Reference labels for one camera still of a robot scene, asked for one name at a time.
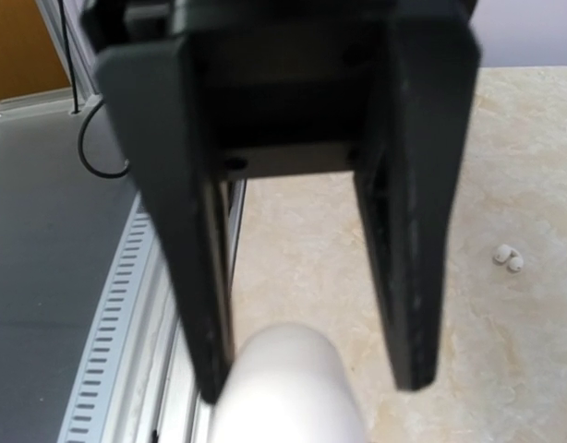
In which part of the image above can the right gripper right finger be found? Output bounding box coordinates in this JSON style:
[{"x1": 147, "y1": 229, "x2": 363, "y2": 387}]
[{"x1": 355, "y1": 1, "x2": 480, "y2": 391}]

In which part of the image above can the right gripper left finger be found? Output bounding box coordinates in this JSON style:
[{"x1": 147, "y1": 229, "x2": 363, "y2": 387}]
[{"x1": 96, "y1": 39, "x2": 234, "y2": 404}]

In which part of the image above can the white earbud one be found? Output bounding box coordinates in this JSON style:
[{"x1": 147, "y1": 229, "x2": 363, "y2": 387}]
[
  {"x1": 492, "y1": 244, "x2": 512, "y2": 264},
  {"x1": 507, "y1": 249, "x2": 525, "y2": 273}
]

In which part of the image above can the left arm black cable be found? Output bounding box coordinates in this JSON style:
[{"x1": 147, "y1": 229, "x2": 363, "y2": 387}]
[{"x1": 56, "y1": 0, "x2": 130, "y2": 180}]

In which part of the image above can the curved aluminium front rail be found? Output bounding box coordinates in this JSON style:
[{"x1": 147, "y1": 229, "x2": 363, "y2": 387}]
[{"x1": 59, "y1": 1, "x2": 247, "y2": 442}]

